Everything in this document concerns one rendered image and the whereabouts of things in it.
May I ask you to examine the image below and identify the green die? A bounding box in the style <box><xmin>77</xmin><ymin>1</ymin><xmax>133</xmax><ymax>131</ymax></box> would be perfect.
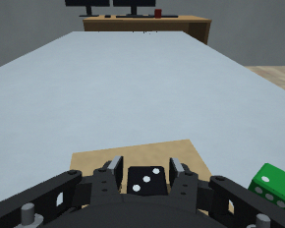
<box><xmin>248</xmin><ymin>163</ymin><xmax>285</xmax><ymax>209</ymax></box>

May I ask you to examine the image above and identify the black die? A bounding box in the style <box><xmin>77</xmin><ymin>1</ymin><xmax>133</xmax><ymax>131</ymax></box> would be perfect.
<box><xmin>127</xmin><ymin>166</ymin><xmax>168</xmax><ymax>197</ymax></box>

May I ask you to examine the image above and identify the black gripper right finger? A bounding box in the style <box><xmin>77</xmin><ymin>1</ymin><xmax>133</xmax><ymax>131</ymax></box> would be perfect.
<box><xmin>163</xmin><ymin>157</ymin><xmax>285</xmax><ymax>228</ymax></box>

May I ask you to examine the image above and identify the tan flat mat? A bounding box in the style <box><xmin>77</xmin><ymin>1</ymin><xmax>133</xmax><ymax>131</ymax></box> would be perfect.
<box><xmin>69</xmin><ymin>139</ymin><xmax>212</xmax><ymax>196</ymax></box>

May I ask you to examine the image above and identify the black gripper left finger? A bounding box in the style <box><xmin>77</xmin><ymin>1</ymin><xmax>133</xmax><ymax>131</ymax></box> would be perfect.
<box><xmin>0</xmin><ymin>155</ymin><xmax>124</xmax><ymax>228</ymax></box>

